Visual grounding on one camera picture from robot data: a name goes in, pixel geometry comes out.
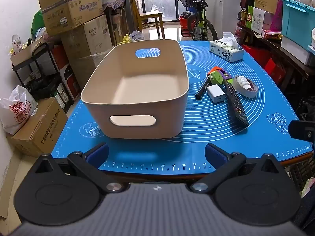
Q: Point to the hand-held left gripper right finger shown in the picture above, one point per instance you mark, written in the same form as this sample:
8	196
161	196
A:
216	155

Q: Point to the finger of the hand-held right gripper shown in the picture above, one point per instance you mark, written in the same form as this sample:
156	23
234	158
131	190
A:
301	131

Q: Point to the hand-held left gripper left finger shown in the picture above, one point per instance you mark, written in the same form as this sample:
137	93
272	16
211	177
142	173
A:
98	153

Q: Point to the black remote control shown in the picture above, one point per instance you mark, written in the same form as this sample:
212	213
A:
236	105

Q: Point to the beige plastic storage basket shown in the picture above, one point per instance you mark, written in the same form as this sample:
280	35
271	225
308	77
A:
147	114

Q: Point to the clear tape roll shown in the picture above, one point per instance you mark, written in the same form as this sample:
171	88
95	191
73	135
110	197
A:
246	94

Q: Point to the small white bottle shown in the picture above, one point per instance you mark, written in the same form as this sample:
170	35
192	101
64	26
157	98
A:
242	80

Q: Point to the blue silicone baking mat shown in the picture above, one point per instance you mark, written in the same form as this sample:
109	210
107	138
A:
209	140

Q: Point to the dark plastic crate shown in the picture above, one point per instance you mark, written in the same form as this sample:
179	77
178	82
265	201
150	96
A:
302	172

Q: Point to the white charger plug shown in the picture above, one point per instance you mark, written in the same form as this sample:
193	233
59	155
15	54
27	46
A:
216	94

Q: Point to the cardboard box with black print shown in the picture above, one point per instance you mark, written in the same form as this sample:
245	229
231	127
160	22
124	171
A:
39	132

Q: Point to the black marker pen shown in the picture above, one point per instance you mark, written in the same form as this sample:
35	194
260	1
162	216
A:
203	88

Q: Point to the white and red appliance box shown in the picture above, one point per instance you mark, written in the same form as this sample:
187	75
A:
71	81

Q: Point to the green orange plastic toy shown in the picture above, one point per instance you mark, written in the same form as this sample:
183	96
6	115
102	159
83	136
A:
217	76

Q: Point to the dark wooden side table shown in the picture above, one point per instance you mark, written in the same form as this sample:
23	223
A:
283	51

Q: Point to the white storage box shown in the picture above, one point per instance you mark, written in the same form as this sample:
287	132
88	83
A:
294	48

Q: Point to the black metal cart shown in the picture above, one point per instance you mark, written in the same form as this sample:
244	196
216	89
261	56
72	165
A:
46	86

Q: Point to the white plastic bag red print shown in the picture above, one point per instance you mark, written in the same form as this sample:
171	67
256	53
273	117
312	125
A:
17	108

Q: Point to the white tissue pack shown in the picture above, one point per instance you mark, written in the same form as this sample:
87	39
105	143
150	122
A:
225	51

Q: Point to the teal storage bin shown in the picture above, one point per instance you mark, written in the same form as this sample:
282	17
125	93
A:
297	22

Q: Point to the printed brown cardboard box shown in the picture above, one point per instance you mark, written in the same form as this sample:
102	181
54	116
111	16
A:
86	36

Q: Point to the yellow bottle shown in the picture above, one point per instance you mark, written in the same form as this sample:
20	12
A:
126	38

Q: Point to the green and white box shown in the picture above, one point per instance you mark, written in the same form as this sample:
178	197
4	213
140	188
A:
254	19

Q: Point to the grey plastic bag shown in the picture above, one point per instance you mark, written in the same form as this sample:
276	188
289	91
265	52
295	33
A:
136	36

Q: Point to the open cardboard box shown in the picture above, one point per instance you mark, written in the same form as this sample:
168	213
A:
24	54

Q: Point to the green black bicycle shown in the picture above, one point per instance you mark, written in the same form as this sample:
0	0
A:
200	27

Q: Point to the red container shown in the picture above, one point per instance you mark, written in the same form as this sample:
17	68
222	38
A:
185	27

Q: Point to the green cloth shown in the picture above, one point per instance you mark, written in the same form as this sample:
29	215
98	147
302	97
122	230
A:
38	25

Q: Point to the taped cardboard box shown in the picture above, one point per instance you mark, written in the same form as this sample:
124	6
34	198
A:
69	12

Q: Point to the wooden chair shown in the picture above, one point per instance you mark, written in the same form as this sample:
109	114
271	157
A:
150	17

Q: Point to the white appliance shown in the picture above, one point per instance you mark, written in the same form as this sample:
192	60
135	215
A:
224	7

